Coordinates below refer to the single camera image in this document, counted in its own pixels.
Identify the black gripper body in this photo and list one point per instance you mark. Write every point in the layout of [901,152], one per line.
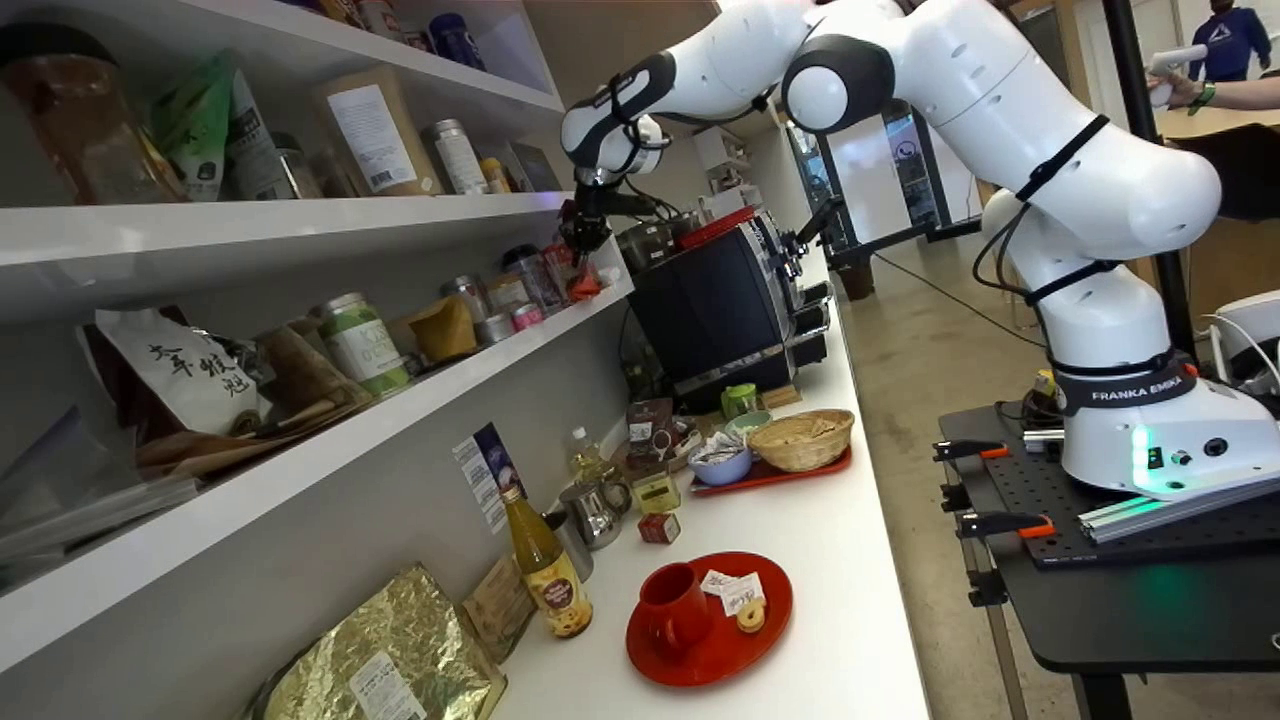
[603,212]

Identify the orange snack packet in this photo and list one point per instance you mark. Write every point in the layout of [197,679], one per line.
[585,285]

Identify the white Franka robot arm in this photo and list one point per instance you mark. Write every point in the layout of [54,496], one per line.
[1107,200]

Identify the bare person forearm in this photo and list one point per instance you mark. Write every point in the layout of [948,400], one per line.
[1233,94]

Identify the white shelf unit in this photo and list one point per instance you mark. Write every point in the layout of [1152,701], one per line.
[267,254]

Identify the white packet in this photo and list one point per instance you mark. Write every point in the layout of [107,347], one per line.
[728,588]

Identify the brown paper packet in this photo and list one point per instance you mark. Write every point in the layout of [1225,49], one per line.
[499,606]

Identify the pink lid jar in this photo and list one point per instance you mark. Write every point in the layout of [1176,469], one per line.
[525,316]

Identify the black coffee machine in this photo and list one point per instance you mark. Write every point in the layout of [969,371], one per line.
[714,314]

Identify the white can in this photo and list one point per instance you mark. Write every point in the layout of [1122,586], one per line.
[458,159]

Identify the yellow brown cup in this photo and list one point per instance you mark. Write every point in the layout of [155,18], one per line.
[446,330]

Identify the dark jar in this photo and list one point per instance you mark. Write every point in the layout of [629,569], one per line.
[645,433]

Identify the green box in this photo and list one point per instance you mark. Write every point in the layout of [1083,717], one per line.
[739,400]

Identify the brown bag white label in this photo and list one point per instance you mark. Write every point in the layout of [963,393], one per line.
[376,135]

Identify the green lid jar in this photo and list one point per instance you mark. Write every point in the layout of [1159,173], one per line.
[361,341]

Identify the blue bowl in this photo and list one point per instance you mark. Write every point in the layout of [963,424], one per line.
[720,462]

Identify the blue white carton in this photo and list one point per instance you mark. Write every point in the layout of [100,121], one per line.
[481,472]

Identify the yellow label jar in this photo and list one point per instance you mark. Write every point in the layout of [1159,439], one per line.
[653,494]

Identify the wicker basket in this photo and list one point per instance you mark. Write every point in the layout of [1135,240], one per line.
[802,439]

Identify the red tray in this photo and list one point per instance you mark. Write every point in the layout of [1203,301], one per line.
[766,472]

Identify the small red can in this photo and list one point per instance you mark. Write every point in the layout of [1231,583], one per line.
[657,528]

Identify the yellow liquid glass bottle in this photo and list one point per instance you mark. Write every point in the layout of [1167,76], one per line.
[547,567]

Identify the red cup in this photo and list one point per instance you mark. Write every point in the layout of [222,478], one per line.
[672,601]

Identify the red plate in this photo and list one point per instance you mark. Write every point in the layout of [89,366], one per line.
[704,624]

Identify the small yellow round item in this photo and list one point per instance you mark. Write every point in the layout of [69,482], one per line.
[748,619]

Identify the green pouch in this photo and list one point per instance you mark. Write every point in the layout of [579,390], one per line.
[202,127]

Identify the white bag black script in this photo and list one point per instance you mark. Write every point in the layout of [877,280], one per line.
[186,366]

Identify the gold foil bag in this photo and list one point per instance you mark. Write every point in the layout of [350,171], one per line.
[384,663]

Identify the amber glass jar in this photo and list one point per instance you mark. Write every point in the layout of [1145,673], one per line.
[81,121]

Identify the cardboard box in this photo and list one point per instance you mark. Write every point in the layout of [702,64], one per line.
[1240,186]

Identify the person in blue shirt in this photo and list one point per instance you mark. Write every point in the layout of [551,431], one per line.
[1231,43]

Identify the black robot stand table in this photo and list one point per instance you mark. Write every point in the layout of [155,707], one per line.
[1145,614]

